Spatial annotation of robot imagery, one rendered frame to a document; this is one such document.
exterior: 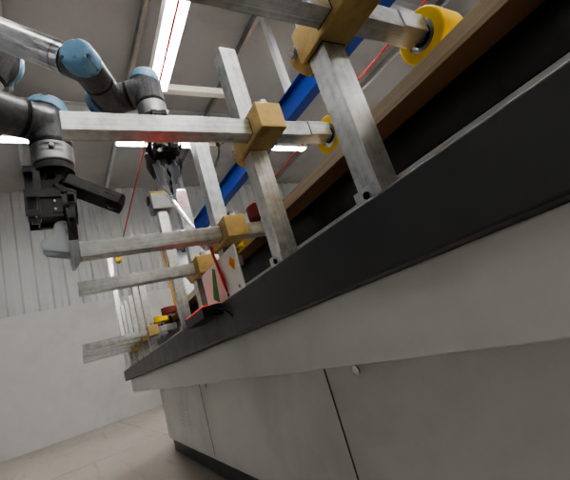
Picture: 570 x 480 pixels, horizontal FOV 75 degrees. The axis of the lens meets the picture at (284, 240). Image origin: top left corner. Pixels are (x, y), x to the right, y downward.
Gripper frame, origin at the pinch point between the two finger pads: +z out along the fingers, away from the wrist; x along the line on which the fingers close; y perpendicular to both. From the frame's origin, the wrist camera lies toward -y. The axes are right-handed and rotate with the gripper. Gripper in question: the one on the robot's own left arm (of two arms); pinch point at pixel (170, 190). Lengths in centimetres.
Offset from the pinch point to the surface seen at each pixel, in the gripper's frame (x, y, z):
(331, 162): 22.2, 35.4, 14.4
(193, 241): -1.4, 12.3, 18.7
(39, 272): -75, -756, -232
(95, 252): -20.2, 12.4, 18.2
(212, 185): 7.9, 8.8, 3.7
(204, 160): 7.4, 8.9, -3.3
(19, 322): -116, -755, -141
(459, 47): 22, 65, 16
